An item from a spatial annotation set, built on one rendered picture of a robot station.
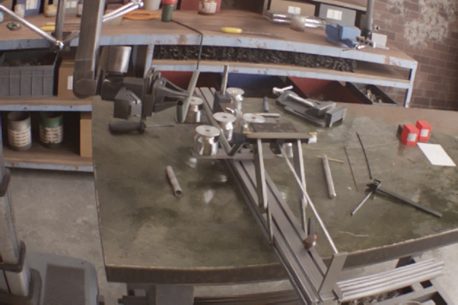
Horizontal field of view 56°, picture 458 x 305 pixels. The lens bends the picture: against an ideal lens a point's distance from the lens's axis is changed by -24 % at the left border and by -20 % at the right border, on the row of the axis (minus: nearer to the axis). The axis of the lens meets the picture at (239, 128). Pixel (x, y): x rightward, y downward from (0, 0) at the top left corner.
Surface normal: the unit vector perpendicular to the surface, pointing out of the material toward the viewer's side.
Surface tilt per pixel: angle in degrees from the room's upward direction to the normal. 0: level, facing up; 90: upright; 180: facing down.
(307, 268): 0
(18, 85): 90
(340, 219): 0
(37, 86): 90
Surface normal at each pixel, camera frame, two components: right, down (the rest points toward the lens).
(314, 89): 0.26, 0.43
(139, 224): 0.14, -0.90
